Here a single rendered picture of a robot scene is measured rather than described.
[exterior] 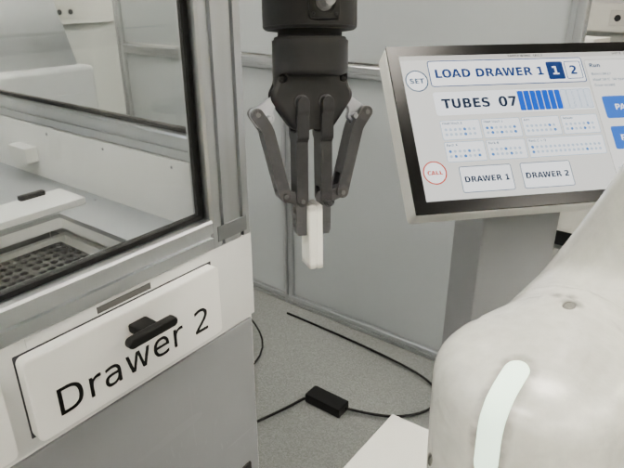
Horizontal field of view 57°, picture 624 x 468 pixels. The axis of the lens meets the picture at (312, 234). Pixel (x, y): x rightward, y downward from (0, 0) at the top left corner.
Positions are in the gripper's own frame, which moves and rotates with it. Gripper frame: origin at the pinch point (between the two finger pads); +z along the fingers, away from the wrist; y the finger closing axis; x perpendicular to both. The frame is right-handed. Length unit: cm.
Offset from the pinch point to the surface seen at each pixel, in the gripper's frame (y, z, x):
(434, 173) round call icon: 29.0, -0.6, 25.9
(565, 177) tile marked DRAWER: 52, 1, 22
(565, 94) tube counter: 57, -12, 30
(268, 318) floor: 30, 84, 161
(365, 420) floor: 46, 92, 93
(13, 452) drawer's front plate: -33.1, 22.9, 4.4
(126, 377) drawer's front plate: -21.0, 20.6, 13.0
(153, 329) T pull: -17.2, 13.3, 10.6
